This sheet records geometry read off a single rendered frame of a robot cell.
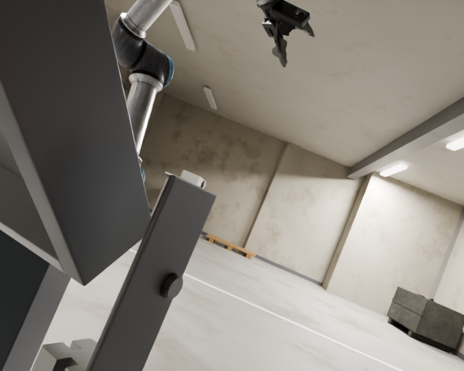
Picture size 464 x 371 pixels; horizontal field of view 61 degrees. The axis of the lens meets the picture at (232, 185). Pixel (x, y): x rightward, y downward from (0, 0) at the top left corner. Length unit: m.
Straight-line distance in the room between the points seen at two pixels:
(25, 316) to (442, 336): 7.09
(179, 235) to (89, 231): 0.05
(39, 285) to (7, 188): 0.85
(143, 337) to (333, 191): 9.26
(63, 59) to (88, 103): 0.03
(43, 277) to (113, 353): 0.95
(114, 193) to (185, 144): 9.40
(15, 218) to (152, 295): 0.13
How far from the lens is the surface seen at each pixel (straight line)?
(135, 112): 1.33
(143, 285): 0.23
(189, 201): 0.23
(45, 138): 0.21
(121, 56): 1.38
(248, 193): 9.31
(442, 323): 7.69
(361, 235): 8.94
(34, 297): 1.20
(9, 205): 0.33
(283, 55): 1.32
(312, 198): 9.38
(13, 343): 1.25
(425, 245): 9.37
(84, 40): 0.21
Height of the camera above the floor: 0.75
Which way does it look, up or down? 4 degrees up
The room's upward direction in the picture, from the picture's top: 23 degrees clockwise
